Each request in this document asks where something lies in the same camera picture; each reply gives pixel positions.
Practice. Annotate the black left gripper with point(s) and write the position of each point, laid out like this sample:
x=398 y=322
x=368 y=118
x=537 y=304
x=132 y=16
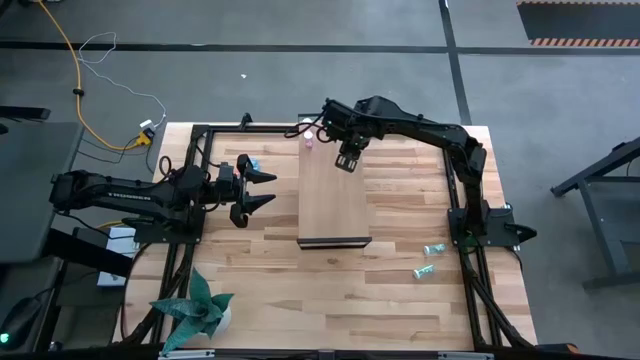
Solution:
x=225 y=192

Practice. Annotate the black flat bar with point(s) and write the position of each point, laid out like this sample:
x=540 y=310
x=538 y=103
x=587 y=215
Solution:
x=25 y=113

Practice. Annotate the black computer mouse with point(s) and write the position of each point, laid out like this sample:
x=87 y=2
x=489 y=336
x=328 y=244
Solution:
x=20 y=320

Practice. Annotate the white power adapter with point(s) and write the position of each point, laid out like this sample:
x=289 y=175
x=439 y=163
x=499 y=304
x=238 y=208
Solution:
x=146 y=123

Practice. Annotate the black desk leg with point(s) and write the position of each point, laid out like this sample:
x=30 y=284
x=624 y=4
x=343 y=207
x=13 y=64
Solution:
x=85 y=250

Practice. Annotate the green plant in white pot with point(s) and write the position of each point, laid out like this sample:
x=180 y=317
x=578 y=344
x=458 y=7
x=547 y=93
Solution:
x=200 y=312

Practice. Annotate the black desk frame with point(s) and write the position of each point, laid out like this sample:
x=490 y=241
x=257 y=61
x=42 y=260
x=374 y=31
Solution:
x=607 y=240

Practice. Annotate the green medicine bottle white cap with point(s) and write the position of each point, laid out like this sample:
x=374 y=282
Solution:
x=434 y=249
x=423 y=272

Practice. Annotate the black mat orange striped edge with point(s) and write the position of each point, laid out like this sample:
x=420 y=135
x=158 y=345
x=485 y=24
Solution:
x=575 y=20

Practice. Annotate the white power box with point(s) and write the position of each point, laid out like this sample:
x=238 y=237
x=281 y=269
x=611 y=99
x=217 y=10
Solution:
x=119 y=241

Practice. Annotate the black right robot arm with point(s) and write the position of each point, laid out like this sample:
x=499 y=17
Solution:
x=425 y=127

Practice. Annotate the wooden rectangular board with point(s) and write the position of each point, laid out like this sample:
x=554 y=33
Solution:
x=332 y=210

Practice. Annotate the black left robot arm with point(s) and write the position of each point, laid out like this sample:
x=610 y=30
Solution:
x=125 y=196

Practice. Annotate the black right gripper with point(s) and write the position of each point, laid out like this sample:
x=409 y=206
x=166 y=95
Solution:
x=350 y=132

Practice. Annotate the blue medicine bottle white cap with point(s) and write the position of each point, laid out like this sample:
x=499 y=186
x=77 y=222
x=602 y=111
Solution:
x=254 y=163

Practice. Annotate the grey desk top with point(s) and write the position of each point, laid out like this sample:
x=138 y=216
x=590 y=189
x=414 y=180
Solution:
x=35 y=150

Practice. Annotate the silver aluminium extrusion bar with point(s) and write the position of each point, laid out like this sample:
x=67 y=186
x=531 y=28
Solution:
x=465 y=356
x=185 y=354

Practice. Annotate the pink medicine bottle white cap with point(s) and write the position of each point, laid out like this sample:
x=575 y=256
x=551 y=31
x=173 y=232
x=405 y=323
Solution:
x=308 y=140

